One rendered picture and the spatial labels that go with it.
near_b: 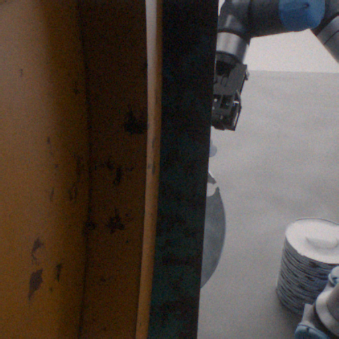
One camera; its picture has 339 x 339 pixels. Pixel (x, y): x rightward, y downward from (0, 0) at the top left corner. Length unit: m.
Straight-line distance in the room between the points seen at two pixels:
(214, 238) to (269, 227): 1.63
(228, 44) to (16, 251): 0.61
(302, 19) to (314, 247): 1.15
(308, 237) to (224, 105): 1.13
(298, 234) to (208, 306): 0.50
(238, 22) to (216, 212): 0.35
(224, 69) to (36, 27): 0.57
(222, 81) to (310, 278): 1.14
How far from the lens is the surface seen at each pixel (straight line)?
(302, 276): 1.71
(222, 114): 0.67
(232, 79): 0.71
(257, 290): 1.91
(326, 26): 0.83
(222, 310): 1.80
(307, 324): 0.96
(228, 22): 0.76
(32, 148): 0.18
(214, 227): 0.65
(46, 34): 0.19
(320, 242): 1.73
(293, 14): 0.71
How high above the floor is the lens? 1.37
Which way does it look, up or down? 29 degrees down
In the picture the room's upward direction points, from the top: straight up
